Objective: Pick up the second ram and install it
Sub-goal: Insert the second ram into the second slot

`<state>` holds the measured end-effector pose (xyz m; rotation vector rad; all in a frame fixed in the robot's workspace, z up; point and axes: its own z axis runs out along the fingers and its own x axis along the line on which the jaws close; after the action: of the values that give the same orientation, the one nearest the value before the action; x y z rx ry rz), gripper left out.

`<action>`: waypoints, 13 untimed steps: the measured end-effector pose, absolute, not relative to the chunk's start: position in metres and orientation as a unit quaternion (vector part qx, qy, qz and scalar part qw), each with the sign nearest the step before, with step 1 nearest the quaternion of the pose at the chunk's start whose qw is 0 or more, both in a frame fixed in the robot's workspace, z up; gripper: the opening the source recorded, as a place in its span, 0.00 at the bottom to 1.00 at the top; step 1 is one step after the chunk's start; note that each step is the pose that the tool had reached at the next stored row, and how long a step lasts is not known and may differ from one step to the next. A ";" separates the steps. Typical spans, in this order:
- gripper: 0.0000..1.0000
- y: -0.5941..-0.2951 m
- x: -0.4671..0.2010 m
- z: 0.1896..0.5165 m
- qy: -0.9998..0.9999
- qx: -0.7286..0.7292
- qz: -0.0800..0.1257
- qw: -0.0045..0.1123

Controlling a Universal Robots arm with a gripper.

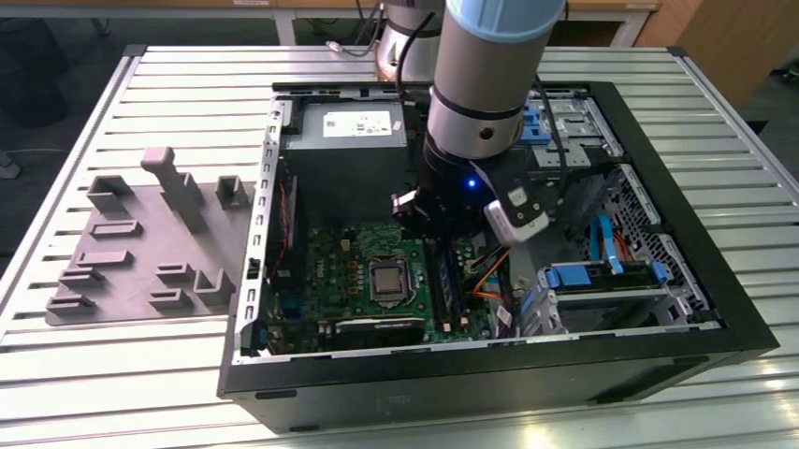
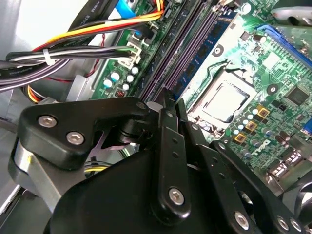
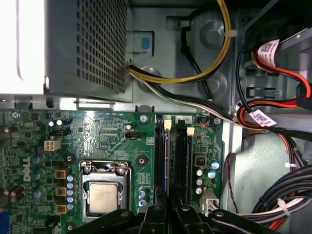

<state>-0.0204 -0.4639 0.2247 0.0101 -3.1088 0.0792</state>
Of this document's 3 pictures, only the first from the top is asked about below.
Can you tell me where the black graphics card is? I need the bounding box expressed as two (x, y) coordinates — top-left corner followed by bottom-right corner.
(317, 316), (424, 351)

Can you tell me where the green motherboard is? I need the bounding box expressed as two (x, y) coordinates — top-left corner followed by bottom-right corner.
(264, 219), (497, 353)

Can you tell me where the hard disk in blue carrier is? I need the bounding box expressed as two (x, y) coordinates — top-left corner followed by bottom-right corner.
(542, 261), (668, 296)

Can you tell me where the metal disk bay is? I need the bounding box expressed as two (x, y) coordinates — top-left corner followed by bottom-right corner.
(534, 261), (725, 336)

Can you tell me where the RAM stick with blue label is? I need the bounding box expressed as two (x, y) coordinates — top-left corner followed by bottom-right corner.
(433, 237), (457, 324)

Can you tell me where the grey parts rack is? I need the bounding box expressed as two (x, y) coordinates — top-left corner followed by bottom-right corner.
(44, 147), (257, 327)

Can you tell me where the black PC case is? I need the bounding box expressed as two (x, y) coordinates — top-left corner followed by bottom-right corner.
(214, 80), (781, 434)

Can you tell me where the black camera cable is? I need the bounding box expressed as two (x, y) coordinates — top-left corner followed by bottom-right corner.
(526, 77), (574, 197)

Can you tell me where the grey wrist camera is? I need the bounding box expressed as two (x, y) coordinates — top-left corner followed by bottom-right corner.
(482, 186), (554, 244)

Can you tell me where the black RAM slot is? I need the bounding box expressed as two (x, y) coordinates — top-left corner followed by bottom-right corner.
(425, 237), (452, 331)

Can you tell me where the orange wire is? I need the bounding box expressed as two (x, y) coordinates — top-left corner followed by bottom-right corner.
(468, 250), (510, 301)

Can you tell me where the brown wooden cabinet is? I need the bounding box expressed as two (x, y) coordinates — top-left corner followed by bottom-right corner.
(633, 0), (799, 111)

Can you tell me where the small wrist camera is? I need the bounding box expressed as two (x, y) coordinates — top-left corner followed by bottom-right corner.
(389, 191), (418, 221)

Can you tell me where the blue flat data wire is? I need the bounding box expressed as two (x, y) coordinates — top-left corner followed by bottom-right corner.
(588, 213), (626, 276)

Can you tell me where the black cable with silver plug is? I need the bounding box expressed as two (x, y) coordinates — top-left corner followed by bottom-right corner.
(324, 0), (438, 94)

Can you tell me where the wooden desk with white frame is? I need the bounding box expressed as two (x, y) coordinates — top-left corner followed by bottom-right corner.
(0, 0), (662, 48)

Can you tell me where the blue optical bay carrier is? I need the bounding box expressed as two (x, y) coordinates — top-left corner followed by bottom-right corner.
(520, 105), (554, 147)

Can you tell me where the grey power supply unit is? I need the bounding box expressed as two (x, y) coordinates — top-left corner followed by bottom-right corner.
(281, 101), (413, 226)

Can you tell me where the metal drive cage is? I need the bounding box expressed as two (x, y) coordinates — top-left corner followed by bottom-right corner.
(520, 91), (626, 200)

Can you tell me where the metal CPU socket cover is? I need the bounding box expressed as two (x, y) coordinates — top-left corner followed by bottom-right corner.
(366, 255), (410, 306)

